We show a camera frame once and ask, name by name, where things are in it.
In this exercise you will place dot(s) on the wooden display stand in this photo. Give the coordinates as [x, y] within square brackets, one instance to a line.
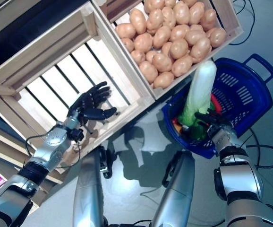
[4, 14]

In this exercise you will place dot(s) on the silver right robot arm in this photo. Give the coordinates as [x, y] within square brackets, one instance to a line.
[235, 175]

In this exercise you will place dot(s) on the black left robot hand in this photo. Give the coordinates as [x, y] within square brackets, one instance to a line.
[87, 104]

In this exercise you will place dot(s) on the silver right robot leg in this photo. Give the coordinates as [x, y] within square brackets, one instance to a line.
[174, 194]

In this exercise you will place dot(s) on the slatted wooden crate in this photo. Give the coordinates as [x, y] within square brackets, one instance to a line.
[56, 47]
[232, 22]

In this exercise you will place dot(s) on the blue plastic shopping basket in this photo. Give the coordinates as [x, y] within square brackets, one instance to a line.
[260, 101]

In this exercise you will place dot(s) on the silver robot leg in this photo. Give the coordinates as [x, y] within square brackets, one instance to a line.
[87, 194]
[174, 194]

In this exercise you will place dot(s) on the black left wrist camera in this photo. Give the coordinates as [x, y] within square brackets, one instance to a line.
[77, 134]

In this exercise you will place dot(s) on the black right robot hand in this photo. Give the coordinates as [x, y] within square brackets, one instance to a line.
[218, 123]

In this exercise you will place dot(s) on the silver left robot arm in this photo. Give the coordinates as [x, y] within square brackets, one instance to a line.
[53, 139]

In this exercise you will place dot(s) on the silver left robot leg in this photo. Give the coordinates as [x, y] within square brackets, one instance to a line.
[87, 194]

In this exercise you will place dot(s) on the brown potato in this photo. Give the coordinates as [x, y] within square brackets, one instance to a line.
[162, 62]
[196, 13]
[137, 21]
[148, 71]
[208, 19]
[127, 45]
[138, 56]
[163, 80]
[125, 31]
[182, 66]
[218, 37]
[200, 49]

